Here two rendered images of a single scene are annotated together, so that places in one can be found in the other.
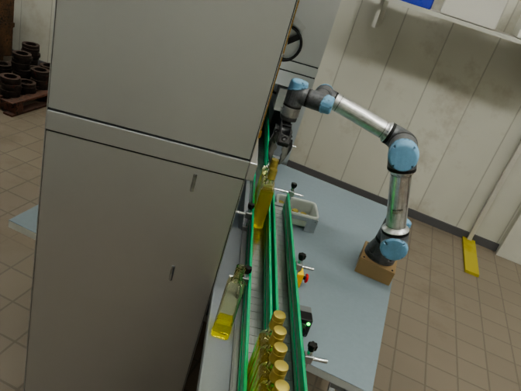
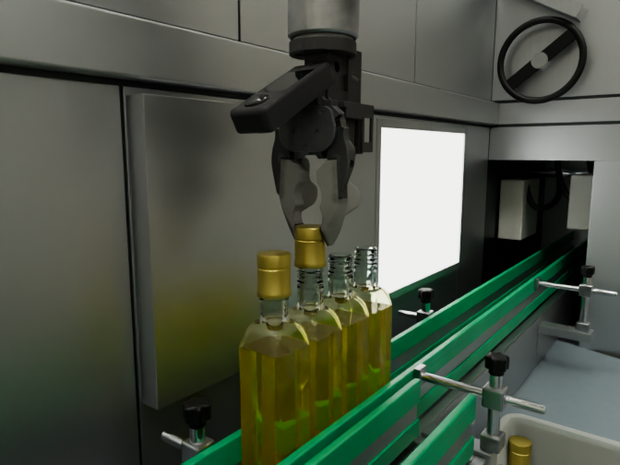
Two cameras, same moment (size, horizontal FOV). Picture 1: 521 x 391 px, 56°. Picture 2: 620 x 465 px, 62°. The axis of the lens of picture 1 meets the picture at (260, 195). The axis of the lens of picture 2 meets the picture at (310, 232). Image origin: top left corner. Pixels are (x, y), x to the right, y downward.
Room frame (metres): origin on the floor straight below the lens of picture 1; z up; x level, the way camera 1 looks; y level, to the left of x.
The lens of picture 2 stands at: (1.57, -0.40, 1.26)
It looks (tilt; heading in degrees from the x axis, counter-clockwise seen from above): 9 degrees down; 45
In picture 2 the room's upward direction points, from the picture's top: straight up
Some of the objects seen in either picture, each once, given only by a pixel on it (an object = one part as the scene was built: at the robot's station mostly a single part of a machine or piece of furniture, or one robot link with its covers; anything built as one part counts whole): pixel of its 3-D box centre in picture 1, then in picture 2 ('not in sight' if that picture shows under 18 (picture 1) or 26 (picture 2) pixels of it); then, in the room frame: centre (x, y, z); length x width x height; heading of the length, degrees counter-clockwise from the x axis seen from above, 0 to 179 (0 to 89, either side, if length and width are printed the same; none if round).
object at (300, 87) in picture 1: (296, 93); not in sight; (1.99, -0.02, 1.47); 0.09 x 0.08 x 0.11; 84
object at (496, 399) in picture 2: (285, 193); (475, 396); (2.17, -0.11, 0.95); 0.17 x 0.03 x 0.12; 97
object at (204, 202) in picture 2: not in sight; (362, 216); (2.27, 0.16, 1.15); 0.90 x 0.03 x 0.34; 7
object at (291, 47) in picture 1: (284, 42); (541, 61); (2.96, 0.14, 1.49); 0.21 x 0.05 x 0.21; 97
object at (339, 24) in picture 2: (289, 111); (320, 23); (1.98, -0.01, 1.40); 0.08 x 0.08 x 0.05
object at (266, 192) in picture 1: (262, 204); (275, 415); (1.91, -0.02, 0.99); 0.06 x 0.06 x 0.21; 7
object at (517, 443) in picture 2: not in sight; (519, 453); (2.34, -0.11, 0.79); 0.04 x 0.04 x 0.04
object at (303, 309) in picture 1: (298, 320); not in sight; (1.47, -0.28, 0.79); 0.08 x 0.08 x 0.08; 7
